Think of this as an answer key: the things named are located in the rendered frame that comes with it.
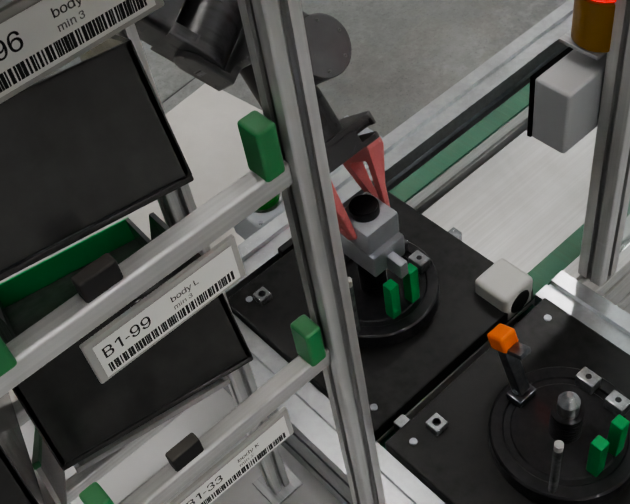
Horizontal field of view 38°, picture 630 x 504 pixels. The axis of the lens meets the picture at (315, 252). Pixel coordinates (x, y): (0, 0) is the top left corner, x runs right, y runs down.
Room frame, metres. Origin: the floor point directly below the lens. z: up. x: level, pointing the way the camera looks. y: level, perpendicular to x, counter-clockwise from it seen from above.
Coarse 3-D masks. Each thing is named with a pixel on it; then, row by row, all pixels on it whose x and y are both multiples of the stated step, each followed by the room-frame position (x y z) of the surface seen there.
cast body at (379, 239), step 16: (368, 192) 0.65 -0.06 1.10; (352, 208) 0.62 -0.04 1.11; (368, 208) 0.61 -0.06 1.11; (384, 208) 0.62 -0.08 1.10; (352, 224) 0.61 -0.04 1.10; (368, 224) 0.60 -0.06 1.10; (384, 224) 0.60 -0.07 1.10; (352, 240) 0.61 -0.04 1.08; (368, 240) 0.59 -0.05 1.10; (384, 240) 0.60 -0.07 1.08; (400, 240) 0.60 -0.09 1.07; (352, 256) 0.61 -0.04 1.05; (368, 256) 0.59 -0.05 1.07; (384, 256) 0.59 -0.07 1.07; (400, 256) 0.59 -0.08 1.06; (400, 272) 0.58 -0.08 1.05
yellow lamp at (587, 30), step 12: (576, 0) 0.62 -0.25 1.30; (588, 0) 0.61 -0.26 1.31; (576, 12) 0.62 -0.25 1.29; (588, 12) 0.61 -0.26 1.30; (600, 12) 0.60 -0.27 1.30; (612, 12) 0.60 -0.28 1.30; (576, 24) 0.62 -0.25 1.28; (588, 24) 0.61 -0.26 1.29; (600, 24) 0.60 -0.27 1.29; (612, 24) 0.60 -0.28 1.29; (576, 36) 0.62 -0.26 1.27; (588, 36) 0.61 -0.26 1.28; (600, 36) 0.60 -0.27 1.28; (588, 48) 0.61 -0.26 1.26; (600, 48) 0.60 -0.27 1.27
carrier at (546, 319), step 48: (528, 336) 0.53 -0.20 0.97; (576, 336) 0.51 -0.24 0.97; (480, 384) 0.48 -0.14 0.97; (576, 384) 0.45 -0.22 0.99; (624, 384) 0.45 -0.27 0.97; (480, 432) 0.43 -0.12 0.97; (528, 432) 0.41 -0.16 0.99; (576, 432) 0.39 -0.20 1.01; (624, 432) 0.37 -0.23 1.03; (432, 480) 0.39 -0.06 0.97; (480, 480) 0.38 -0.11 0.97; (528, 480) 0.36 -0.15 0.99; (576, 480) 0.35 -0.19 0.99; (624, 480) 0.35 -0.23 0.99
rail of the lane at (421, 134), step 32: (544, 32) 1.02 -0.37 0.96; (512, 64) 0.96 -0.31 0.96; (544, 64) 0.98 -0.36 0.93; (448, 96) 0.92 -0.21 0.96; (480, 96) 0.91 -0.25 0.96; (416, 128) 0.88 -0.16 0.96; (448, 128) 0.87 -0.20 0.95; (384, 160) 0.83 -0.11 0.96; (416, 160) 0.85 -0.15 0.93; (352, 192) 0.79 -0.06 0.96; (288, 224) 0.76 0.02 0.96; (256, 256) 0.72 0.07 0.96
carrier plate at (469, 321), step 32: (416, 224) 0.71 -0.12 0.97; (288, 256) 0.70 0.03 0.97; (448, 256) 0.65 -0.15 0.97; (480, 256) 0.64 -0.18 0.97; (256, 288) 0.66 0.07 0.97; (288, 288) 0.65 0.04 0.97; (448, 288) 0.61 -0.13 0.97; (256, 320) 0.62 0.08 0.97; (288, 320) 0.61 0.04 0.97; (448, 320) 0.57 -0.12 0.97; (480, 320) 0.56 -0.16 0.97; (288, 352) 0.57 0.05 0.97; (384, 352) 0.54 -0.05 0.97; (416, 352) 0.53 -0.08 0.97; (448, 352) 0.53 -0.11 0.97; (320, 384) 0.52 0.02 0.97; (384, 384) 0.50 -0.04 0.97; (416, 384) 0.50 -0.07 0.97; (384, 416) 0.47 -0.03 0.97
